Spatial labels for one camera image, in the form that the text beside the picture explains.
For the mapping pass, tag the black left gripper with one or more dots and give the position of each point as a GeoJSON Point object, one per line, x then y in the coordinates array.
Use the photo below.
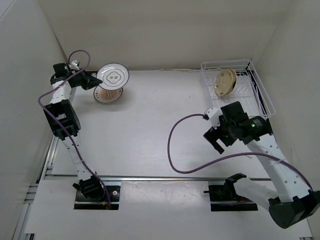
{"type": "Point", "coordinates": [89, 81]}

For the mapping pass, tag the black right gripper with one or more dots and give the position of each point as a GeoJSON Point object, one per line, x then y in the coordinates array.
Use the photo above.
{"type": "Point", "coordinates": [226, 142]}

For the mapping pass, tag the orange sunburst white plate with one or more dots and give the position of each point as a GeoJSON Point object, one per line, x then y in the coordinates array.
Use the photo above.
{"type": "Point", "coordinates": [104, 96]}

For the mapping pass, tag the white plate with dark rings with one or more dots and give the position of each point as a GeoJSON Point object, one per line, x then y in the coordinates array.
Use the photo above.
{"type": "Point", "coordinates": [114, 76]}

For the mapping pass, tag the beige plate front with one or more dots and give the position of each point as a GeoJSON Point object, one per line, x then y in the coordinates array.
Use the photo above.
{"type": "Point", "coordinates": [224, 82]}

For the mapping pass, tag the beige plate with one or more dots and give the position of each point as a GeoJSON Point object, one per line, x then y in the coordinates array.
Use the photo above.
{"type": "Point", "coordinates": [234, 80]}
{"type": "Point", "coordinates": [224, 82]}

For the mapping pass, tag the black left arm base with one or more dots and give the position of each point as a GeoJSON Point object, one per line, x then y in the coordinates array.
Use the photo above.
{"type": "Point", "coordinates": [96, 197]}

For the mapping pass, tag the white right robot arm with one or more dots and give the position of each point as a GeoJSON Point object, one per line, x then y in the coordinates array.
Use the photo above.
{"type": "Point", "coordinates": [293, 198]}

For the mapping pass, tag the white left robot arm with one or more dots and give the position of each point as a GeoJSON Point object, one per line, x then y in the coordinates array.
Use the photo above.
{"type": "Point", "coordinates": [65, 123]}

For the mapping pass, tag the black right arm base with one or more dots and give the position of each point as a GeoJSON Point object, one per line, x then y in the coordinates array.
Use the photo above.
{"type": "Point", "coordinates": [223, 200]}

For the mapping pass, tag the beige plate rear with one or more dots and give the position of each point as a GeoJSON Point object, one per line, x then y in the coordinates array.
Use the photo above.
{"type": "Point", "coordinates": [234, 80]}

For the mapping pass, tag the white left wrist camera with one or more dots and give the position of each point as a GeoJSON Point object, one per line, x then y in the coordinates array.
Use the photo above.
{"type": "Point", "coordinates": [75, 65]}

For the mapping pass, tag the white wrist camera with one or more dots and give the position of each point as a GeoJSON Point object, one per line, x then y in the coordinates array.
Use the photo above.
{"type": "Point", "coordinates": [75, 65]}
{"type": "Point", "coordinates": [213, 114]}

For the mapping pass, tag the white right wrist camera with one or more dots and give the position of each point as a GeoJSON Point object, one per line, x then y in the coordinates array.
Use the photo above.
{"type": "Point", "coordinates": [213, 114]}

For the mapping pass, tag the white wire dish rack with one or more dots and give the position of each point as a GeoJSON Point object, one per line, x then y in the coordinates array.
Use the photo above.
{"type": "Point", "coordinates": [248, 88]}

